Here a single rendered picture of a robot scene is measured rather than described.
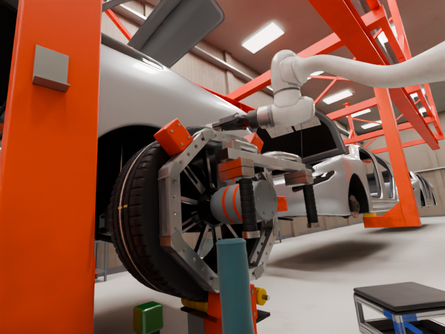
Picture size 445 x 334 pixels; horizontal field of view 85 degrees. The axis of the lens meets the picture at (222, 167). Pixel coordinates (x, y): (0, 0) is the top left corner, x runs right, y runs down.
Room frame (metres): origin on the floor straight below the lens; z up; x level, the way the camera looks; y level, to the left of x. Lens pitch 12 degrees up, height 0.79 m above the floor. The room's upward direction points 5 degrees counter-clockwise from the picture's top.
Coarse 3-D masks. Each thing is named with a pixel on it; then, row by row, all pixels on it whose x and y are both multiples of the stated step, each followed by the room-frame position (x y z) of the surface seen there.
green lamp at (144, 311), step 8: (144, 304) 0.48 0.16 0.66; (152, 304) 0.47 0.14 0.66; (160, 304) 0.47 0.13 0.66; (136, 312) 0.46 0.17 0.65; (144, 312) 0.45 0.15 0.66; (152, 312) 0.46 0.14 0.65; (160, 312) 0.47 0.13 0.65; (136, 320) 0.46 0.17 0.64; (144, 320) 0.45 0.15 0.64; (152, 320) 0.46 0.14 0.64; (160, 320) 0.47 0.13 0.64; (136, 328) 0.46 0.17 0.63; (144, 328) 0.45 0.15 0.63; (152, 328) 0.46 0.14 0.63; (160, 328) 0.47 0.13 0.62
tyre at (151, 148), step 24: (144, 168) 0.75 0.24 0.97; (120, 192) 0.82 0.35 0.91; (144, 192) 0.74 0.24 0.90; (144, 216) 0.74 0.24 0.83; (120, 240) 0.83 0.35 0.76; (144, 240) 0.74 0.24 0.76; (144, 264) 0.78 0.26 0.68; (168, 264) 0.79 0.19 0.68; (168, 288) 0.80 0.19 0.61; (192, 288) 0.85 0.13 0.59
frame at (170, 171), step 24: (192, 144) 0.77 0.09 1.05; (216, 144) 0.90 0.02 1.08; (168, 168) 0.70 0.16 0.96; (264, 168) 1.04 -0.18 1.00; (168, 192) 0.70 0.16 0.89; (168, 216) 0.71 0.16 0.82; (168, 240) 0.71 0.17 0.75; (264, 240) 1.03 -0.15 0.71; (192, 264) 0.75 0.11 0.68; (264, 264) 0.99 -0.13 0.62; (216, 288) 0.81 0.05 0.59
